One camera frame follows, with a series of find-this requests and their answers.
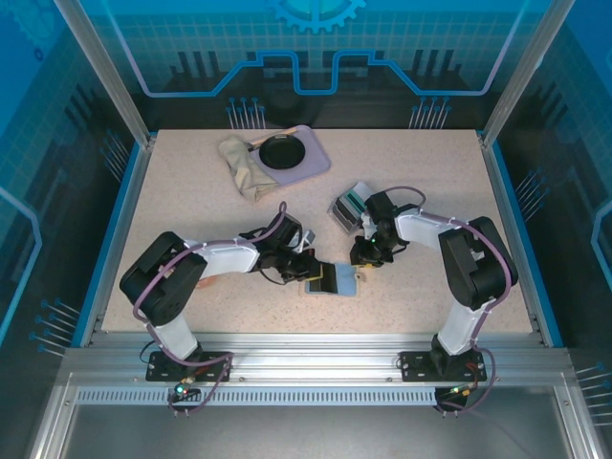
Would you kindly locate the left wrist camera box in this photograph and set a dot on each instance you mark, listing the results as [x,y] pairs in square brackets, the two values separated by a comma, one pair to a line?
[309,238]

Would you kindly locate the aluminium side rail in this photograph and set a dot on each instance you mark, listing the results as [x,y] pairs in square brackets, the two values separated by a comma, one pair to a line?
[516,244]
[115,244]

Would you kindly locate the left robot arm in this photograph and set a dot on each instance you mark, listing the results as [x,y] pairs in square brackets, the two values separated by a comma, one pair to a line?
[162,282]

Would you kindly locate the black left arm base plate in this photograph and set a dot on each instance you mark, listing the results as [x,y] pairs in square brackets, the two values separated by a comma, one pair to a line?
[210,365]

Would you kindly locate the connector with green light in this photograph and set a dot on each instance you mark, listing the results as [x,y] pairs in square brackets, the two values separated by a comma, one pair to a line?
[461,389]
[184,389]

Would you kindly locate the white leather card holder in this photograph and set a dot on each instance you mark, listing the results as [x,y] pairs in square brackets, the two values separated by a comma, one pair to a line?
[346,279]

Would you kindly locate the clear plastic card box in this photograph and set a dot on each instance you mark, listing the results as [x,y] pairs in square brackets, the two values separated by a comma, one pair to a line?
[342,220]

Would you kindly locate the aluminium frame rail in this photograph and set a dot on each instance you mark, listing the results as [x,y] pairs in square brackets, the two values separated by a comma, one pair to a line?
[311,363]

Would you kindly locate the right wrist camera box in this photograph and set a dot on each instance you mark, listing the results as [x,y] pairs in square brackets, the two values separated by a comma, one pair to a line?
[368,227]

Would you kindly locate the teal card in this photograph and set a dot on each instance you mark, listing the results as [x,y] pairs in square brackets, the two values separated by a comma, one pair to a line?
[354,202]

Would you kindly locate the black round plate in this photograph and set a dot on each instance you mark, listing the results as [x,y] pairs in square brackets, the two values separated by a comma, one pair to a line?
[282,152]

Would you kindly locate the lavender plastic tray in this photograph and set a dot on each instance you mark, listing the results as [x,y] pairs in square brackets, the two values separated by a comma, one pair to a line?
[313,158]

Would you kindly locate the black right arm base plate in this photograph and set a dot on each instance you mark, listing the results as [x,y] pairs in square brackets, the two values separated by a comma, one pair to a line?
[413,365]

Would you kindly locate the aluminium frame post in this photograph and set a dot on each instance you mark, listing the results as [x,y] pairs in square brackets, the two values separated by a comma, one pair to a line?
[531,67]
[102,72]

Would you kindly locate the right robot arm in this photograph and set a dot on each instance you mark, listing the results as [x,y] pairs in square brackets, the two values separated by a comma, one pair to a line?
[478,268]

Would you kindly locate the wooden chopstick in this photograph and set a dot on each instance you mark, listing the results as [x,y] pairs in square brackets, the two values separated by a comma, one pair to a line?
[287,130]

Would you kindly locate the beige cloth napkin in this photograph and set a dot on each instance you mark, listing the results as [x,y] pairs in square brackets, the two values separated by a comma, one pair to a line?
[246,177]

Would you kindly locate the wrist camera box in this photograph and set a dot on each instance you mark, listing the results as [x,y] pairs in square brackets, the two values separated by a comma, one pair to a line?
[368,227]
[309,238]

